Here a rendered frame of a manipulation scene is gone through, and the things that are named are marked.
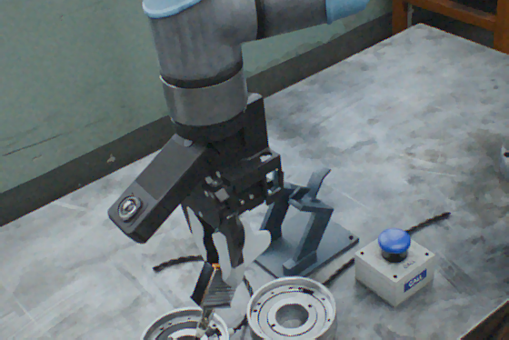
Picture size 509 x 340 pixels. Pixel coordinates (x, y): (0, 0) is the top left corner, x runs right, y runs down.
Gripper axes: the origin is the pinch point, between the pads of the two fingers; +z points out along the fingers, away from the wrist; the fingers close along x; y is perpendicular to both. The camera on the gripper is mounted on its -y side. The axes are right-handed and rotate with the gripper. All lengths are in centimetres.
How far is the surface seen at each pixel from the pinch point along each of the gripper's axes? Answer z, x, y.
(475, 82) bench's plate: 14, 18, 69
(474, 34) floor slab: 94, 125, 217
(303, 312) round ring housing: 11.6, -1.8, 9.2
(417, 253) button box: 8.9, -6.5, 24.2
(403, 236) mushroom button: 5.9, -5.4, 22.8
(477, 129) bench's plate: 14, 9, 57
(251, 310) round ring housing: 10.0, 1.6, 4.0
